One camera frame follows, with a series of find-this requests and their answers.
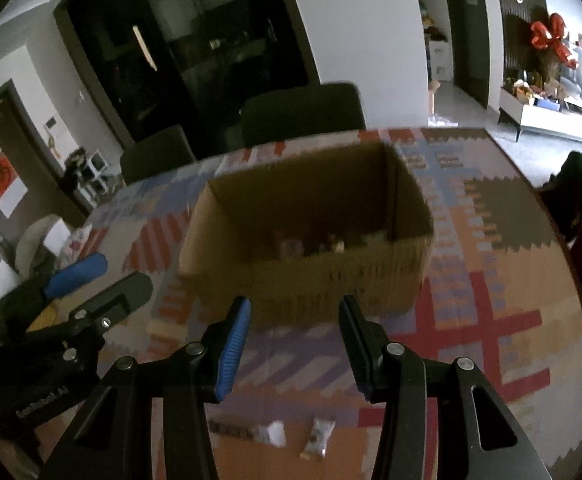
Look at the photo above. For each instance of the dark glass door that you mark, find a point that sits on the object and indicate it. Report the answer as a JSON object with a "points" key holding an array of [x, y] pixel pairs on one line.
{"points": [[186, 50]]}

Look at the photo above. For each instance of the red bow decoration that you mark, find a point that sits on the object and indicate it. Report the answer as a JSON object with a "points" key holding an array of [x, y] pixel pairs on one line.
{"points": [[551, 37]]}

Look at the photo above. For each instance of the black chair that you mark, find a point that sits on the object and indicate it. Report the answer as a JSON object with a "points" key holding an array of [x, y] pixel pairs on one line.
{"points": [[303, 115], [156, 155]]}

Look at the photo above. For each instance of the white carton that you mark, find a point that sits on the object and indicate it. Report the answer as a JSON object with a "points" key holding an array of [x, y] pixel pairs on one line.
{"points": [[441, 60]]}

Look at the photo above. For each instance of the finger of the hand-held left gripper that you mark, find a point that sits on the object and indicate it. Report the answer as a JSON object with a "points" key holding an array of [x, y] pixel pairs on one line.
{"points": [[76, 275], [121, 292]]}

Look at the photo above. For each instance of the white snack packet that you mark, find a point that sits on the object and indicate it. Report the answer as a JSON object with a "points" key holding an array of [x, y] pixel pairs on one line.
{"points": [[272, 432]]}

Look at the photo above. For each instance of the brown cardboard box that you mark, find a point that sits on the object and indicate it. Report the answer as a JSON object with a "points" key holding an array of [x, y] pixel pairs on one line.
{"points": [[321, 280]]}

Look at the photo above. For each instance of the white low cabinet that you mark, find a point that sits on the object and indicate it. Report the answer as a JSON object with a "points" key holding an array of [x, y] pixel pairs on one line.
{"points": [[556, 120]]}

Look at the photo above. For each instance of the dark stand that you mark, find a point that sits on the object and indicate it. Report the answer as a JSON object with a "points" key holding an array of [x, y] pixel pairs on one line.
{"points": [[73, 170]]}

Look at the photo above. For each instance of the dark snack packet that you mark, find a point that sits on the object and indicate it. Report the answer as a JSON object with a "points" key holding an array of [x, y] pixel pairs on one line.
{"points": [[231, 428]]}

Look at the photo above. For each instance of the patterned tablecloth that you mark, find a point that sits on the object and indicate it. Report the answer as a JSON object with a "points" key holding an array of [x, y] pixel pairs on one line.
{"points": [[496, 280]]}

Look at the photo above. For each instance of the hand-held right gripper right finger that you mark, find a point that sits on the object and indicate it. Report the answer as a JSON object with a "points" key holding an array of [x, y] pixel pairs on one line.
{"points": [[358, 350]]}

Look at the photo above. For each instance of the dark cloth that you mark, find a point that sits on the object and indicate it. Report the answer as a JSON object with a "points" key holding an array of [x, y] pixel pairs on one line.
{"points": [[573, 185]]}

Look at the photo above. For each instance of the brown white snack bar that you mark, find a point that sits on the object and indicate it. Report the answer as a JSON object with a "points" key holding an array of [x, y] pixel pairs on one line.
{"points": [[317, 437]]}

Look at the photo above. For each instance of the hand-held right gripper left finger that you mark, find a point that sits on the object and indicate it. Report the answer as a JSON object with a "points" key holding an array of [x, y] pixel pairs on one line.
{"points": [[233, 350]]}

